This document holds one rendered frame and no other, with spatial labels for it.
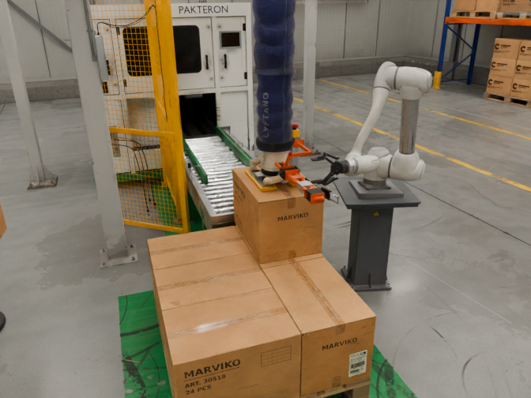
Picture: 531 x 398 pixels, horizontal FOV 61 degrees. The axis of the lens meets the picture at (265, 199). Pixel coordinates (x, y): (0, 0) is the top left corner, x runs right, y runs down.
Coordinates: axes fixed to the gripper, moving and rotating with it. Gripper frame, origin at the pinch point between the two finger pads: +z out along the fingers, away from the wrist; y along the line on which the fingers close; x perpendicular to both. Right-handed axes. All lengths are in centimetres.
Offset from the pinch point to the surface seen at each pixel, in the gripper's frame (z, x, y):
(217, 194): 35, 107, 52
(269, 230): 28.4, -4.0, 31.0
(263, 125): 22.7, 21.4, -24.0
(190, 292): 79, -19, 52
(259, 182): 27.2, 17.5, 9.8
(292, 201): 14.3, -4.0, 15.3
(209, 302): 71, -31, 52
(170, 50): 58, 132, -57
